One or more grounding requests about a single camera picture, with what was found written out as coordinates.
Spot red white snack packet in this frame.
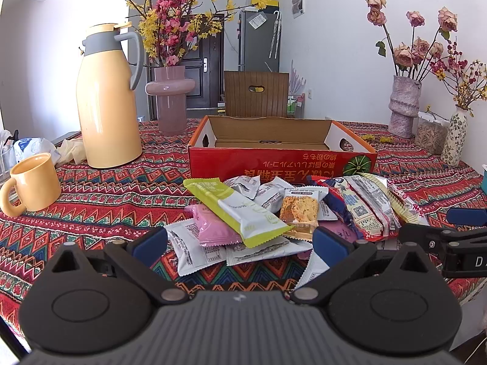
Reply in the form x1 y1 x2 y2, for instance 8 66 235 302
345 175 401 241

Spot yellow thermos jug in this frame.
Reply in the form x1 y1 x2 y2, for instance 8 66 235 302
76 22 145 169

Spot floral white vase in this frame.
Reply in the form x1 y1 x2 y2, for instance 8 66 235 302
441 106 468 166

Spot yellow striped snack packet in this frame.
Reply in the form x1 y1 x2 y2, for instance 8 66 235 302
361 173 429 226

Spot dark brown door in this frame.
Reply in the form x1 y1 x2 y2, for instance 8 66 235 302
149 12 226 120

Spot textured pink vase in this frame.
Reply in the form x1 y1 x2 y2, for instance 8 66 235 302
388 76 422 138

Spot yellow ceramic mug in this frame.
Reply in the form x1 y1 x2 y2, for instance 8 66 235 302
1 152 61 217

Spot red cardboard box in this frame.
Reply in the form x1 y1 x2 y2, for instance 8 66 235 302
188 116 377 184

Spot pink snack packet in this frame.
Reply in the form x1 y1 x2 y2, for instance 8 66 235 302
185 204 243 247

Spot green white snack bar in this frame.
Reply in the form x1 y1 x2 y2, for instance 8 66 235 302
183 178 291 248

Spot white plastic bag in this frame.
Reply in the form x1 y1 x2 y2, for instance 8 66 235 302
13 137 61 164

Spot patterned red tablecloth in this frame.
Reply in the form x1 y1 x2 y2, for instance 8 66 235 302
1 119 486 330

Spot grey refrigerator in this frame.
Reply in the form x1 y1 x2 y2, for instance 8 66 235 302
238 11 280 73

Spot cookie snack packet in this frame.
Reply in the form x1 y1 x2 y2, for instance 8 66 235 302
280 188 320 242

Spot pink yellow blossom branches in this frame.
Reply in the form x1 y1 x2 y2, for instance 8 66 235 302
124 0 273 68

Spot pink glass vase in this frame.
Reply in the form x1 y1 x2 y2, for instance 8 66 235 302
145 65 196 135

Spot red yellow berry branches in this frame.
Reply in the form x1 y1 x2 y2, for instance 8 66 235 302
429 40 486 117

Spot dried pink roses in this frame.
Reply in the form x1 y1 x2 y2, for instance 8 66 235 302
365 0 458 82

